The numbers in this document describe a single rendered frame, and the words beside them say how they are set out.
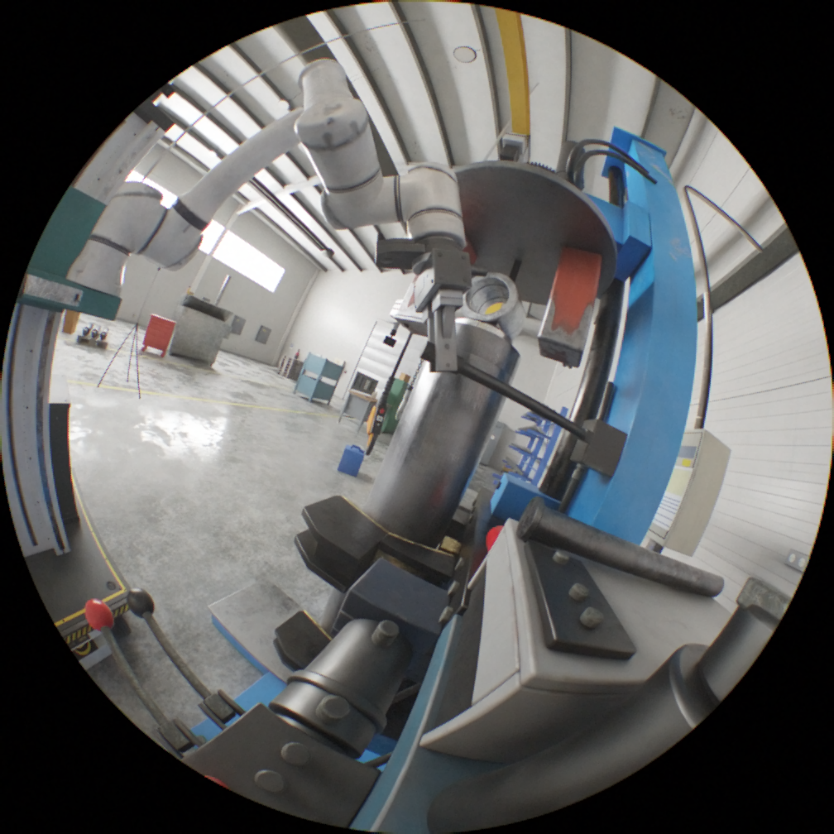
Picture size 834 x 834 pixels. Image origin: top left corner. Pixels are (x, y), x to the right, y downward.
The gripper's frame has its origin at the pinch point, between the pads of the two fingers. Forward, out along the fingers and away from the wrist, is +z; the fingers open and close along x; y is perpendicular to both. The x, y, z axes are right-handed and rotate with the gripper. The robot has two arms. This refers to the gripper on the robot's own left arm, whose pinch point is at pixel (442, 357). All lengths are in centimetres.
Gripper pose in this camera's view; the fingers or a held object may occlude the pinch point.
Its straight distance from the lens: 35.9
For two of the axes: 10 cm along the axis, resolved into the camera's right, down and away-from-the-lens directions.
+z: 0.3, 9.9, 1.4
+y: 9.8, -0.5, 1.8
